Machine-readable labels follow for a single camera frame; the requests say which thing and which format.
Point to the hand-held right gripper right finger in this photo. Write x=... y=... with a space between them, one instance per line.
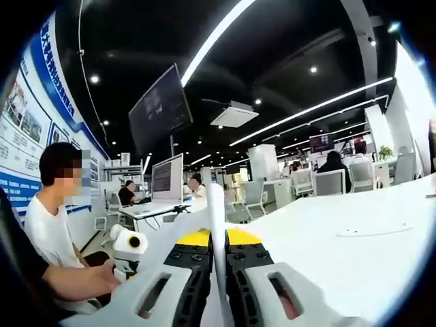
x=265 y=299

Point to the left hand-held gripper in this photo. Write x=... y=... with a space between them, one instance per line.
x=124 y=243

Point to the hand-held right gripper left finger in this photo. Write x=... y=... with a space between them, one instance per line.
x=143 y=299

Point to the white printing paper bundle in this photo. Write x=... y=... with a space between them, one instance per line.
x=218 y=238

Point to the person's left hand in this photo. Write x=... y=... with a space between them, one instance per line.
x=106 y=276

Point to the white side desk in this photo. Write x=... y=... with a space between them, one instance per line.
x=150 y=219

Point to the black laptop stand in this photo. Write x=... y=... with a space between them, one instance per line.
x=178 y=208

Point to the white storage shelf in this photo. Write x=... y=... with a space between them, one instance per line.
x=122 y=167

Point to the monitor on stand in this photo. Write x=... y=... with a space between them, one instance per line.
x=167 y=177

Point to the white table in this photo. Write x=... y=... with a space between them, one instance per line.
x=323 y=221

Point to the white table outlet cover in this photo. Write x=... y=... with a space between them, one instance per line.
x=373 y=230

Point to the group of white office chairs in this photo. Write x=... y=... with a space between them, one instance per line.
x=328 y=182

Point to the large dark hanging screen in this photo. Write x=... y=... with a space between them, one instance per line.
x=160 y=109

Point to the small dark hanging screen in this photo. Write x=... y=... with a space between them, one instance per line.
x=322 y=143

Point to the ceiling air conditioner unit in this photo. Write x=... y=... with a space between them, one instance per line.
x=233 y=114

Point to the green potted plant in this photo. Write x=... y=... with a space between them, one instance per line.
x=385 y=152

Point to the long curved ceiling light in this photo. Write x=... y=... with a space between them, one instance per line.
x=310 y=109

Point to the long straight ceiling light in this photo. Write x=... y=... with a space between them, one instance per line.
x=218 y=37

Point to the blue white wall poster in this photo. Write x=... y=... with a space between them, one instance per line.
x=44 y=119

